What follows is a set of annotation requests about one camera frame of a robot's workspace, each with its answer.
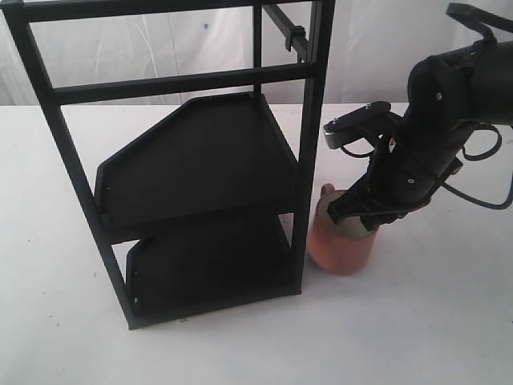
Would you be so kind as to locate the pink mug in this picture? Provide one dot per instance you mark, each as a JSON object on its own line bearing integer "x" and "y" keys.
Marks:
{"x": 343, "y": 249}

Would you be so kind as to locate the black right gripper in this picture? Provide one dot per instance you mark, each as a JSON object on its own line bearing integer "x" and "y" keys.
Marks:
{"x": 419, "y": 149}

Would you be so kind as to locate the black metal shelf rack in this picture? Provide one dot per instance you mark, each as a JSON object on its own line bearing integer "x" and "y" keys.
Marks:
{"x": 209, "y": 208}

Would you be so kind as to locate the black sliding hook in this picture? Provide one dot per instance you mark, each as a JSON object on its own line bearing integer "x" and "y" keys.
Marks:
{"x": 293, "y": 37}

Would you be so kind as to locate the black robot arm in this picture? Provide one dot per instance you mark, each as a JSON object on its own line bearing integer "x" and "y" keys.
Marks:
{"x": 492, "y": 91}

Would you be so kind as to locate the white backdrop curtain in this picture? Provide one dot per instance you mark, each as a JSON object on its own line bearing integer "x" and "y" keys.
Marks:
{"x": 374, "y": 46}

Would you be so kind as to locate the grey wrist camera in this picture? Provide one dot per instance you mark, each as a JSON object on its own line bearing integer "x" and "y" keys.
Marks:
{"x": 366, "y": 122}

